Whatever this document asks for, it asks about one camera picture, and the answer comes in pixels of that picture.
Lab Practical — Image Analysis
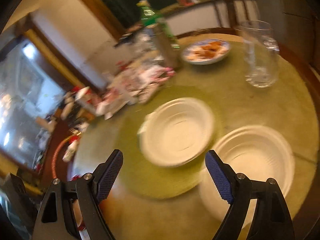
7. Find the hula hoop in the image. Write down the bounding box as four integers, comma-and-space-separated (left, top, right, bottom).
52, 133, 81, 179

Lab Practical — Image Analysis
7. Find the small white plastic bowl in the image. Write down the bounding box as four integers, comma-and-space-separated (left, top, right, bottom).
199, 125, 295, 221

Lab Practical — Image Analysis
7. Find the white yogurt drink bottle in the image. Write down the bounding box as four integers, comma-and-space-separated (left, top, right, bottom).
62, 140, 79, 163

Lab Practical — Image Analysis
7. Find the green round placemat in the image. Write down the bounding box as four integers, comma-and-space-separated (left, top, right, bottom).
114, 86, 223, 199

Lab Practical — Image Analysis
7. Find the white ribbed plastic bowl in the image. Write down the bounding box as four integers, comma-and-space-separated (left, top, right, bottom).
137, 97, 215, 167

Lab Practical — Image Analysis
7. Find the glass mug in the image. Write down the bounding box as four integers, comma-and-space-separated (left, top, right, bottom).
238, 20, 279, 88

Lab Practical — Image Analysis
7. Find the blue plate with food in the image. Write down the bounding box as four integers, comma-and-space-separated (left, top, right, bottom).
182, 38, 231, 66

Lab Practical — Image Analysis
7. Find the steel thermos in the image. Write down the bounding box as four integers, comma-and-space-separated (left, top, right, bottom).
152, 23, 181, 69

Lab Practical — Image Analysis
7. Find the green soda bottle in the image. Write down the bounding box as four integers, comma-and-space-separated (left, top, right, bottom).
137, 0, 180, 49

